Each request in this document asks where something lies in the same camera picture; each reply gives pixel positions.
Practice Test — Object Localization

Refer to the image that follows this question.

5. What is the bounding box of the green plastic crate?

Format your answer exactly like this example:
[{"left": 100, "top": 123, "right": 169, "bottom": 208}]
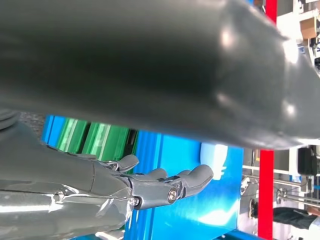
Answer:
[
  {"left": 85, "top": 121, "right": 139, "bottom": 174},
  {"left": 56, "top": 117, "right": 88, "bottom": 157}
]

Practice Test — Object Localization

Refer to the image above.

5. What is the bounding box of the clear plastic film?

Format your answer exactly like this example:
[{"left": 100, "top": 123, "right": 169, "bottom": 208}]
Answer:
[{"left": 0, "top": 188, "right": 134, "bottom": 240}]

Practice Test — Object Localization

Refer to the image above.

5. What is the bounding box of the brown cardboard box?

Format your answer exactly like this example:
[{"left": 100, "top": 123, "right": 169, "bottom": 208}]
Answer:
[{"left": 299, "top": 16, "right": 318, "bottom": 41}]

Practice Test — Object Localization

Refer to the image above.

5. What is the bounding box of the blue metal shelf rack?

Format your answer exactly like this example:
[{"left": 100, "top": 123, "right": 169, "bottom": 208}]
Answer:
[{"left": 41, "top": 114, "right": 266, "bottom": 240}]

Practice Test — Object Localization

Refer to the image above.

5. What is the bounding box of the person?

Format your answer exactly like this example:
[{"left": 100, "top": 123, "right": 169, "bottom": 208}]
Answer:
[{"left": 248, "top": 198, "right": 320, "bottom": 240}]

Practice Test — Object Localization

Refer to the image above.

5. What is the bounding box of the black box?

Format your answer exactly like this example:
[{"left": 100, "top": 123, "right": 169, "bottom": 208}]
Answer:
[{"left": 297, "top": 147, "right": 318, "bottom": 176}]

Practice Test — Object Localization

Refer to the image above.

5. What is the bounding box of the chrome metal frame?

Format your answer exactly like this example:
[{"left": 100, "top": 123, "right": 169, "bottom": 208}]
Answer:
[{"left": 241, "top": 164, "right": 320, "bottom": 207}]

